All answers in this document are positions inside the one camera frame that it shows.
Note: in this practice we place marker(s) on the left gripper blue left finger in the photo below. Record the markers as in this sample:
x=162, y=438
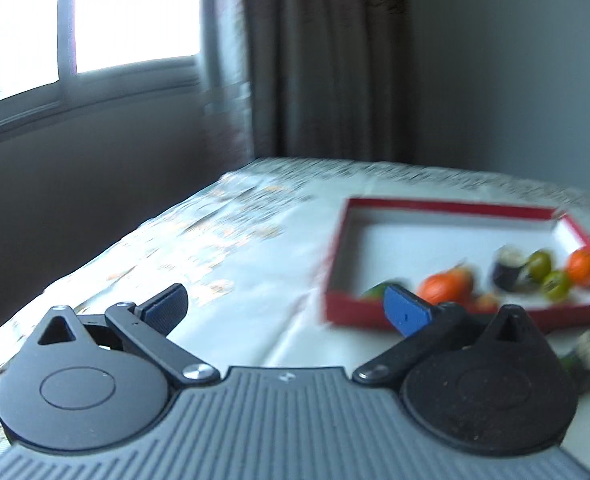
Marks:
x=144, y=328

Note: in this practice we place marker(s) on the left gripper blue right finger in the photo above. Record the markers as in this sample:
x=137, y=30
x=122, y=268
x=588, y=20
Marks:
x=425, y=329

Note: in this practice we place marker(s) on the orange mandarin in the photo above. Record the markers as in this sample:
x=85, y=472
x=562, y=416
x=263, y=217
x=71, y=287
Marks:
x=578, y=267
x=454, y=285

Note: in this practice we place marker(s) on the green cucumber piece toy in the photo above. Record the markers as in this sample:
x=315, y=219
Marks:
x=377, y=292

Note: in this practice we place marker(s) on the brown kiwi fruit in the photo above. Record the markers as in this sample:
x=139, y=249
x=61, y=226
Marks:
x=487, y=303

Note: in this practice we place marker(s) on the sushi roll toy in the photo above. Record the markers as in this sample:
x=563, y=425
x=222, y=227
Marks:
x=508, y=264
x=576, y=362

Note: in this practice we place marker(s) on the green tomato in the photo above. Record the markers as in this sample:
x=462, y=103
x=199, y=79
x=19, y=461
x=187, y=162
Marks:
x=556, y=286
x=539, y=265

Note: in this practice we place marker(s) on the red shallow cardboard box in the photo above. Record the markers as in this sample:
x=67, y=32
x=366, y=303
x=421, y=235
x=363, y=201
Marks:
x=380, y=240

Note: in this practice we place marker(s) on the green tomato in box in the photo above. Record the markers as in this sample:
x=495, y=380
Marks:
x=539, y=265

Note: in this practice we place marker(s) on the floral gold white tablecloth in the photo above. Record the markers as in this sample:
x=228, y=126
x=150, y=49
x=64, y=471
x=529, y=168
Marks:
x=251, y=250

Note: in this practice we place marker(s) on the orange mandarin in box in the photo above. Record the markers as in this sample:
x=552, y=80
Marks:
x=578, y=267

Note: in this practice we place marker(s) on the brown patterned curtain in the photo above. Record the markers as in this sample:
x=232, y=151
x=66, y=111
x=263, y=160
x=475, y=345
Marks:
x=307, y=78

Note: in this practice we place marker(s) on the window with grey frame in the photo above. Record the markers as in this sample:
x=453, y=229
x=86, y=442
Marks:
x=57, y=56

